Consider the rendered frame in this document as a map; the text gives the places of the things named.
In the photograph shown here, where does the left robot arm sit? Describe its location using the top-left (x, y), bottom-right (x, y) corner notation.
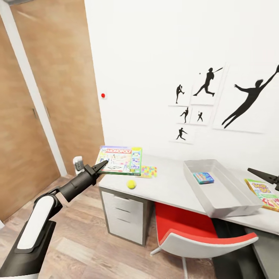
top-left (0, 156), bottom-right (108, 279)

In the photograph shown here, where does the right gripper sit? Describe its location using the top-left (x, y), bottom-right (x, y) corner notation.
top-left (248, 168), bottom-right (279, 191)

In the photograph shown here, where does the board game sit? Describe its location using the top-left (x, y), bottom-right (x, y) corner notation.
top-left (245, 179), bottom-right (279, 212)
top-left (96, 146), bottom-right (143, 177)
top-left (193, 172), bottom-right (214, 184)

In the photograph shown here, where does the jigsaw puzzle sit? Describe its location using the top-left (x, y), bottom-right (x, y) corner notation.
top-left (140, 166), bottom-right (157, 178)

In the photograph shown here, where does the tennis ball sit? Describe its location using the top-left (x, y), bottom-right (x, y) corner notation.
top-left (127, 180), bottom-right (135, 189)

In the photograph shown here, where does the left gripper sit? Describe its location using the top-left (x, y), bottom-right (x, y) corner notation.
top-left (70, 160), bottom-right (108, 194)

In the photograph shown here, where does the toy box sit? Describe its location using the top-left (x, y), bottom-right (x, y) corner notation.
top-left (183, 159), bottom-right (264, 218)

